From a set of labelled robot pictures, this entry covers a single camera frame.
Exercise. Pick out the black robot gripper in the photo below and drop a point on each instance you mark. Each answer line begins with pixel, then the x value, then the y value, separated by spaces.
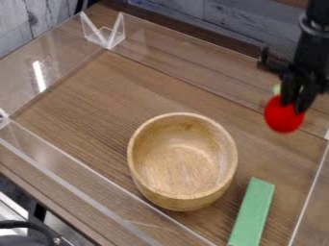
pixel 309 62

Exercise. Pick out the red toy strawberry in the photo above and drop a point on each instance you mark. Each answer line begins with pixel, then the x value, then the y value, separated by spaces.
pixel 281 117

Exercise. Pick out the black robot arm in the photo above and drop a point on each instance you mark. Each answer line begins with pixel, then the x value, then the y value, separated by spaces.
pixel 315 35

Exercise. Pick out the wooden bowl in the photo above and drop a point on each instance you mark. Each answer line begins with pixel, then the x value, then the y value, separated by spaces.
pixel 182 158

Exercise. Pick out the green rectangular block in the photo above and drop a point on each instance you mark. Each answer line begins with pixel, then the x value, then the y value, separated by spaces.
pixel 253 214

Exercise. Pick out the clear acrylic corner bracket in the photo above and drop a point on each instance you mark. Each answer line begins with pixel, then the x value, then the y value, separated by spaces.
pixel 106 37

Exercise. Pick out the black table clamp bracket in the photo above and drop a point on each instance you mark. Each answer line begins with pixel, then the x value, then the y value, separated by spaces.
pixel 24 232

